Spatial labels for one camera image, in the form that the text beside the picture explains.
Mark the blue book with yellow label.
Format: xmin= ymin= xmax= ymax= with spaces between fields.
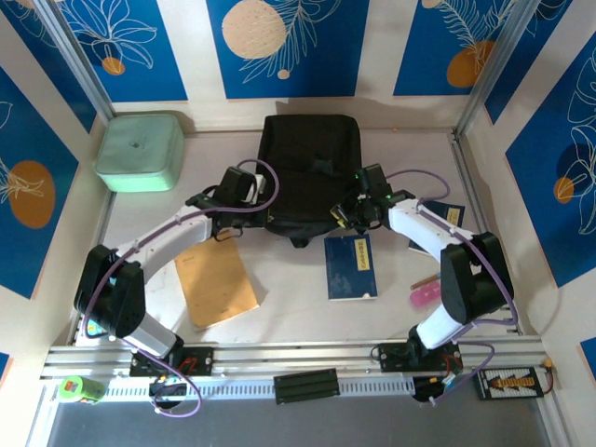
xmin=324 ymin=233 xmax=379 ymax=302
xmin=408 ymin=200 xmax=467 ymax=255

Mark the tan kraft notebook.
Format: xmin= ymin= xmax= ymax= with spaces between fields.
xmin=174 ymin=235 xmax=261 ymax=330

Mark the black fabric backpack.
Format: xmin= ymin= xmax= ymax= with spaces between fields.
xmin=256 ymin=114 xmax=365 ymax=249

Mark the pink plastic stationery case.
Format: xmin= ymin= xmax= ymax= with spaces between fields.
xmin=409 ymin=280 xmax=442 ymax=307

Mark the mint green zip case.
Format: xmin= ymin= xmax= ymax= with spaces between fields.
xmin=94 ymin=110 xmax=183 ymax=194

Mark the black ribbed block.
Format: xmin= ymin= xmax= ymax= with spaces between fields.
xmin=273 ymin=367 xmax=340 ymax=405

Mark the grey metal sheet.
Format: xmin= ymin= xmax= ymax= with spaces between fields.
xmin=27 ymin=395 xmax=560 ymax=447

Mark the black power distribution board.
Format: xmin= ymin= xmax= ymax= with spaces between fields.
xmin=473 ymin=366 xmax=541 ymax=400

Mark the green cylinder with label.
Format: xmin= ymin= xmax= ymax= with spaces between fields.
xmin=59 ymin=375 xmax=107 ymax=405

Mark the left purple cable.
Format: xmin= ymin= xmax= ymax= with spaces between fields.
xmin=81 ymin=158 xmax=282 ymax=419

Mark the purple cable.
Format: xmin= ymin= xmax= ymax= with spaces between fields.
xmin=386 ymin=169 xmax=520 ymax=407
xmin=81 ymin=158 xmax=282 ymax=419

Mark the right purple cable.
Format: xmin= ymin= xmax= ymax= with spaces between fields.
xmin=386 ymin=169 xmax=520 ymax=407

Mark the aluminium side rail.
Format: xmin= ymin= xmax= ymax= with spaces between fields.
xmin=449 ymin=131 xmax=522 ymax=337

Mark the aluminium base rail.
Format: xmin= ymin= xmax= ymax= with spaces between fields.
xmin=39 ymin=337 xmax=546 ymax=381

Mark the blue floral wall panel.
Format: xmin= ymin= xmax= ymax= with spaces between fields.
xmin=0 ymin=0 xmax=98 ymax=135
xmin=0 ymin=64 xmax=81 ymax=300
xmin=206 ymin=0 xmax=372 ymax=100
xmin=483 ymin=0 xmax=596 ymax=126
xmin=392 ymin=0 xmax=530 ymax=98
xmin=505 ymin=44 xmax=596 ymax=289
xmin=58 ymin=0 xmax=190 ymax=103

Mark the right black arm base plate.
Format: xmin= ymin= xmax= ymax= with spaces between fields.
xmin=377 ymin=342 xmax=465 ymax=373

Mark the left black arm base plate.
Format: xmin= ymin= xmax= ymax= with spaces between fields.
xmin=129 ymin=345 xmax=215 ymax=377

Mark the white slotted cable tray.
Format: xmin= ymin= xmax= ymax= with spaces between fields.
xmin=100 ymin=374 xmax=415 ymax=404

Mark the aluminium corner post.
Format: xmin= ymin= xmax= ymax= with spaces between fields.
xmin=32 ymin=0 xmax=116 ymax=120
xmin=454 ymin=0 xmax=544 ymax=136

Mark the red wire with yellow plug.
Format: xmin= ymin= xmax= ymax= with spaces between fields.
xmin=539 ymin=357 xmax=559 ymax=395

